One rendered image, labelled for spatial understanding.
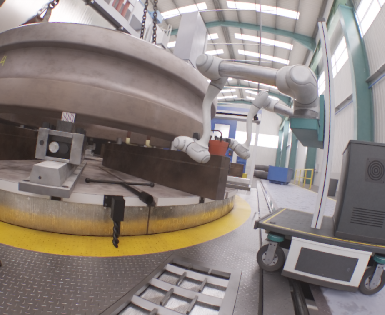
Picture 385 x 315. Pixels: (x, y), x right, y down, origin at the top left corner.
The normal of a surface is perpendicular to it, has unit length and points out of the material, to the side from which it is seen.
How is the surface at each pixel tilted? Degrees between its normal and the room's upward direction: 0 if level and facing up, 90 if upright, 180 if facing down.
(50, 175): 90
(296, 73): 92
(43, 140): 90
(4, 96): 90
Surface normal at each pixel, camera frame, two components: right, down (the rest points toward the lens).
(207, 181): -0.63, -0.11
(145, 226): 0.63, 0.08
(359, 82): -0.31, -0.06
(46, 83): 0.34, 0.04
